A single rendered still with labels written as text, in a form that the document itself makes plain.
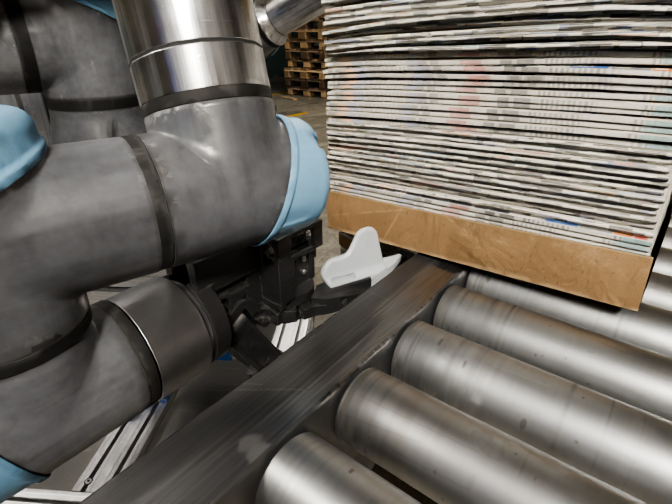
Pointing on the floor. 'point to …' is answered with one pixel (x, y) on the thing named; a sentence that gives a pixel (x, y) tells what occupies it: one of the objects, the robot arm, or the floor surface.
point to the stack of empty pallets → (311, 76)
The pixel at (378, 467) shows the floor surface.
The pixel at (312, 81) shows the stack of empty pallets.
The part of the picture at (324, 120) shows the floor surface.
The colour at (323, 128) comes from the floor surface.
